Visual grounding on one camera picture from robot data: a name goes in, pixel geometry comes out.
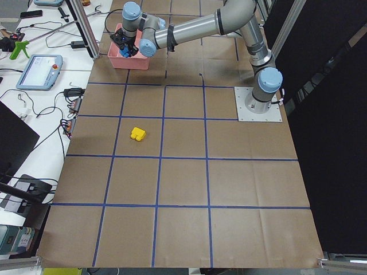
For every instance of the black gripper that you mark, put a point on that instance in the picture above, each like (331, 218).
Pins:
(128, 41)

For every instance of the blue toy block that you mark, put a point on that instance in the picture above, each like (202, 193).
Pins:
(124, 52)

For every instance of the yellow toy block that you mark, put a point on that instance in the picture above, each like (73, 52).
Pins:
(137, 134)

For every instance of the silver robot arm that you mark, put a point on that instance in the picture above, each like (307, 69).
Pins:
(145, 33)

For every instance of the black power adapter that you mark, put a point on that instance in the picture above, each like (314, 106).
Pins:
(77, 44)

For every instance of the blue teach pendant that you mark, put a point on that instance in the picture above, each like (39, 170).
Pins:
(41, 72)

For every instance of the black phone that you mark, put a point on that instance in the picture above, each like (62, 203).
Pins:
(31, 14)

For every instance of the black monitor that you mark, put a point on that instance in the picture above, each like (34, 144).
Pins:
(17, 142)

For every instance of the aluminium frame post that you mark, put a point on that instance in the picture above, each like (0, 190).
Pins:
(84, 27)

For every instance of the green handled reacher grabber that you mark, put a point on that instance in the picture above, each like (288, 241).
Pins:
(21, 46)

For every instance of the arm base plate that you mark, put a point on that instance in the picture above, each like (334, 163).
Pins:
(251, 110)

